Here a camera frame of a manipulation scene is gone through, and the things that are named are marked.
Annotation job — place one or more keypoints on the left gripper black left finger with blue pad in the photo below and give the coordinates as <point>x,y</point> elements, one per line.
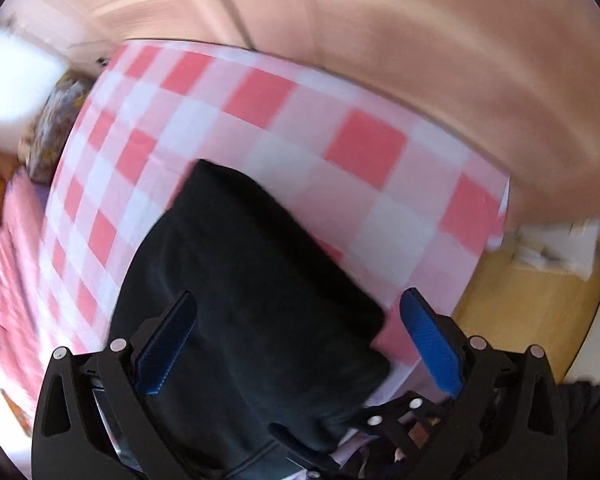
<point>92,420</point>

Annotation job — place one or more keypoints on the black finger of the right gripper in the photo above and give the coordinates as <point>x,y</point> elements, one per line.
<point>298,452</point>

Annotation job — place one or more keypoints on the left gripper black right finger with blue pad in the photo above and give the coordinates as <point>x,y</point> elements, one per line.
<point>504,421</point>

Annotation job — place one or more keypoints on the black pants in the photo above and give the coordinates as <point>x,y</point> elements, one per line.
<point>283,336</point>

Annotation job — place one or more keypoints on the pink checkered quilt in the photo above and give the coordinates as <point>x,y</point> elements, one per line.
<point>20,340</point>

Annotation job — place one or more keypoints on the white papers on floor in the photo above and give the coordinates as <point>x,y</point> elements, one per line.
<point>569,248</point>

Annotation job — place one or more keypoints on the pink checkered bed sheet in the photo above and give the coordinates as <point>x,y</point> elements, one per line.
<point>395,200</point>

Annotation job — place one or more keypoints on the dark floral pillow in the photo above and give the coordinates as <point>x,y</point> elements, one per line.
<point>41,148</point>

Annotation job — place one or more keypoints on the light wooden wardrobe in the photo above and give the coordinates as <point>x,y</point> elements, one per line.
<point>517,79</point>

